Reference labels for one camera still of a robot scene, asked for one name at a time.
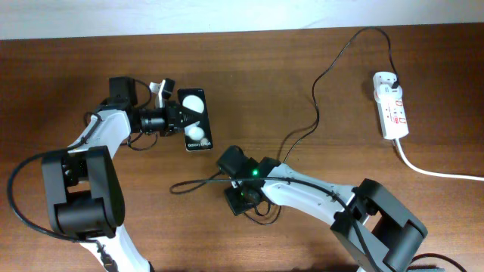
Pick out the white power strip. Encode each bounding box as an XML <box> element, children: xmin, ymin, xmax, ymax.
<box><xmin>374</xmin><ymin>85</ymin><xmax>409</xmax><ymax>140</ymax></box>

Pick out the white power strip cord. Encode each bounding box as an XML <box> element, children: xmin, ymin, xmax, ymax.
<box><xmin>392</xmin><ymin>138</ymin><xmax>484</xmax><ymax>183</ymax></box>

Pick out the black Samsung flip phone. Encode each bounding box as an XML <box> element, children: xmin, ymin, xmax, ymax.
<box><xmin>177</xmin><ymin>88</ymin><xmax>213</xmax><ymax>152</ymax></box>

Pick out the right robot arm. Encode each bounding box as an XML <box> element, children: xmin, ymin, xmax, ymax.
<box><xmin>216</xmin><ymin>146</ymin><xmax>428</xmax><ymax>271</ymax></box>

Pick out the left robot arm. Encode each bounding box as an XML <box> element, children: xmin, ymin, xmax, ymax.
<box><xmin>42</xmin><ymin>76</ymin><xmax>213</xmax><ymax>271</ymax></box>

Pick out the white USB charger adapter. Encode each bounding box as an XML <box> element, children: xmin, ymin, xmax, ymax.
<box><xmin>373</xmin><ymin>72</ymin><xmax>402</xmax><ymax>103</ymax></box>

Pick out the black USB charging cable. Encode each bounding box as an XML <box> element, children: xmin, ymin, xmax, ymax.
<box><xmin>241</xmin><ymin>26</ymin><xmax>401</xmax><ymax>227</ymax></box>

